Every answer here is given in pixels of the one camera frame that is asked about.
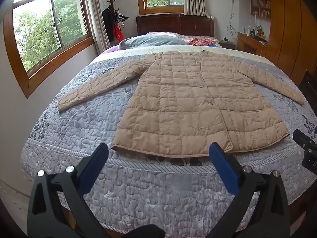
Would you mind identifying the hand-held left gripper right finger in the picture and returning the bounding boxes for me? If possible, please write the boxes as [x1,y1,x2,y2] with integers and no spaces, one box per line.
[205,142,290,238]

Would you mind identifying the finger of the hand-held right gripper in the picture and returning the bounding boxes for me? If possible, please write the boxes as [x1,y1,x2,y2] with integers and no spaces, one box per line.
[293,129,317,152]

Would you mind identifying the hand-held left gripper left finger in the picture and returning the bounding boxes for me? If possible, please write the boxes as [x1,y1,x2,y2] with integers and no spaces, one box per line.
[27,142,109,238]

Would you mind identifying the beige quilted coat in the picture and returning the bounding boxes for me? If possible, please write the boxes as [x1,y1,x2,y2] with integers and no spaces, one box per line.
[58,50,305,158]

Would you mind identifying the grey quilted bedspread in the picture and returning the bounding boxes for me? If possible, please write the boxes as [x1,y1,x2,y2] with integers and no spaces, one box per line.
[21,45,317,234]

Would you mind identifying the wooden wardrobe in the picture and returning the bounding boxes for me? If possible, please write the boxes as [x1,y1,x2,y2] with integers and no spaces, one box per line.
[237,0,317,86]

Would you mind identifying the wooden desk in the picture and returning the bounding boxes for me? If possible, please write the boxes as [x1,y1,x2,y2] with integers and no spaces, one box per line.
[236,32,269,57]

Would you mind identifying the dark nightstand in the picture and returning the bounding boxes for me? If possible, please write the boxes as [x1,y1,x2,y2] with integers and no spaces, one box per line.
[219,40,236,50]

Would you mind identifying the red plaid cloth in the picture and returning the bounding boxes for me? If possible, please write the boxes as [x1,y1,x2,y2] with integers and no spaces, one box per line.
[187,38,220,47]

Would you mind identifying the red hanging bag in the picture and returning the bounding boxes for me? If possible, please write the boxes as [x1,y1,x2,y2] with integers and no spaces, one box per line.
[114,24,125,42]

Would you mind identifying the grey pillow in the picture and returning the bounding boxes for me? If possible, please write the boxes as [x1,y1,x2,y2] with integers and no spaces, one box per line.
[118,35,189,50]

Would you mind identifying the black hanging garment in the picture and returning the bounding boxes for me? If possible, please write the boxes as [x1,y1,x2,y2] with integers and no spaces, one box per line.
[102,6,116,44]

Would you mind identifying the large wooden framed window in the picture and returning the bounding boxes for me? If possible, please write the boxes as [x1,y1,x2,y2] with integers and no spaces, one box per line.
[4,0,96,98]

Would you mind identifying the plain beige curtain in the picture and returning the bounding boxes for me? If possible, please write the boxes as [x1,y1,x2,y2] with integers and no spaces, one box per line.
[83,0,111,54]

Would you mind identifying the dark wooden headboard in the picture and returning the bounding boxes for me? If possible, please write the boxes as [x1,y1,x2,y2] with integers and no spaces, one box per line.
[136,14,215,37]

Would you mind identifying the wooden wall shelf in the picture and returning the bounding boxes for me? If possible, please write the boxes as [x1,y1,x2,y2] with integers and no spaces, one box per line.
[250,0,271,19]

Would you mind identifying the hanging wall cables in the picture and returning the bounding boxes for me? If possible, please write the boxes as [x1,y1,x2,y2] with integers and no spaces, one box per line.
[226,0,237,40]

